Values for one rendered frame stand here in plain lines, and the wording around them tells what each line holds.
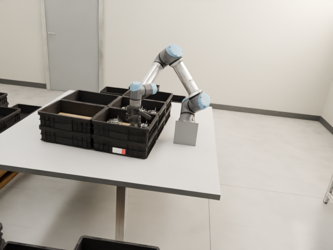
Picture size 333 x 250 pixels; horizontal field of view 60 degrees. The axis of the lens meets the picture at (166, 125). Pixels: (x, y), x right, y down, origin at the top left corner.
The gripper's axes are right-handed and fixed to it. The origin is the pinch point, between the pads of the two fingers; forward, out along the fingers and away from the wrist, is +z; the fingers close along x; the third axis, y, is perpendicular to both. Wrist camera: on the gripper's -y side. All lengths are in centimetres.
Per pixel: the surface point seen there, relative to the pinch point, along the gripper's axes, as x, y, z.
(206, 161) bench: 31, -40, 15
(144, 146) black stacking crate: 13.7, -0.1, 4.5
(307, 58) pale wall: -142, -366, -19
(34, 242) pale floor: -14, 71, 85
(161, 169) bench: 28.6, -5.5, 15.0
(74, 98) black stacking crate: -75, 25, -3
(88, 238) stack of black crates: 57, 49, 25
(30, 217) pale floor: -43, 71, 85
